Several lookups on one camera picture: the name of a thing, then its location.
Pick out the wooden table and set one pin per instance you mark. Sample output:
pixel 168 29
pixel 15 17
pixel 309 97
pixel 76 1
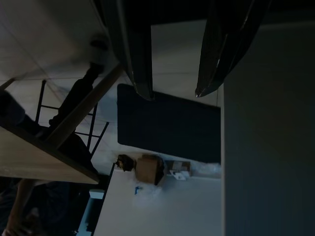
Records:
pixel 37 157

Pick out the black floor mat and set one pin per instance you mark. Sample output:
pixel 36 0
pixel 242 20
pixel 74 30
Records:
pixel 169 123

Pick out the black metal folding chair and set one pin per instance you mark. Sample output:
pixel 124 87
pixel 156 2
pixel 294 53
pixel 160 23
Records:
pixel 41 98

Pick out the white desk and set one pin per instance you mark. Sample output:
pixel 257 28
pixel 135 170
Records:
pixel 160 211

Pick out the brown cardboard box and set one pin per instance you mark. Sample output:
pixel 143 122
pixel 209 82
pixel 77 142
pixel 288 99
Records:
pixel 146 169

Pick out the white papers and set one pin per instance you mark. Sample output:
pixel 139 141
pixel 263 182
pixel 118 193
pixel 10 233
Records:
pixel 180 170

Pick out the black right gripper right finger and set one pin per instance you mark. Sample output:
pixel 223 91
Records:
pixel 221 49

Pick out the dark brown bundle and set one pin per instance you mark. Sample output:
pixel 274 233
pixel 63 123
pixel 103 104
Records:
pixel 126 162

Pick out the seated person in dark clothes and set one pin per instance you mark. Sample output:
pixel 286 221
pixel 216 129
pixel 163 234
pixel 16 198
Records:
pixel 76 96

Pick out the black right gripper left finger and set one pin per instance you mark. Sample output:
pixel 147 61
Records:
pixel 139 49

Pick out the small blue item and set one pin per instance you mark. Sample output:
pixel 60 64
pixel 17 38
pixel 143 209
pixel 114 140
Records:
pixel 137 189

